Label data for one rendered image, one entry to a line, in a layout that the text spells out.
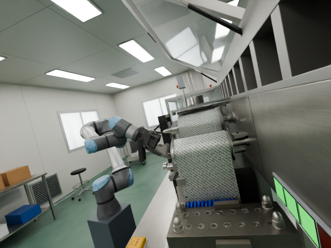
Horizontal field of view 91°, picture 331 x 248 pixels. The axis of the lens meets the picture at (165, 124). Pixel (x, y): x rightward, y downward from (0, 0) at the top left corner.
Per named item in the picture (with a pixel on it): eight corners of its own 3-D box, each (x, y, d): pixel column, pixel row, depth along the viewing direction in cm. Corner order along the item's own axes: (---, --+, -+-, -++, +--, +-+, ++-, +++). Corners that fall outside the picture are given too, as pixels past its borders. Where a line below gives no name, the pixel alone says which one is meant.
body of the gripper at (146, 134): (158, 139, 77) (137, 127, 78) (151, 154, 78) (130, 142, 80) (163, 136, 84) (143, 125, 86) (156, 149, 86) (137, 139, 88)
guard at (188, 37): (171, 58, 159) (171, 57, 159) (219, 77, 151) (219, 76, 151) (111, -22, 58) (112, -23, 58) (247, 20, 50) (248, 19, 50)
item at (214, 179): (185, 203, 74) (177, 165, 73) (240, 199, 68) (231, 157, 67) (185, 204, 74) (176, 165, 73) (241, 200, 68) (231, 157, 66)
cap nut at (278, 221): (270, 221, 52) (267, 208, 52) (282, 221, 51) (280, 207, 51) (274, 230, 48) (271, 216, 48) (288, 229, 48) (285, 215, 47)
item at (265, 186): (220, 132, 283) (217, 119, 281) (223, 132, 282) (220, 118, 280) (268, 223, 68) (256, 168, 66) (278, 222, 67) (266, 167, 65)
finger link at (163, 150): (174, 151, 75) (157, 141, 77) (168, 161, 77) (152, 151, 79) (176, 149, 78) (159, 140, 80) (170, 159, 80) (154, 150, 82)
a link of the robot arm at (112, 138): (105, 142, 94) (104, 130, 86) (123, 137, 100) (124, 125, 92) (109, 152, 90) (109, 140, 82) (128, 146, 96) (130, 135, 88)
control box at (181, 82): (178, 90, 133) (175, 77, 132) (185, 88, 131) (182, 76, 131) (176, 89, 126) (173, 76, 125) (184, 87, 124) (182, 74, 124)
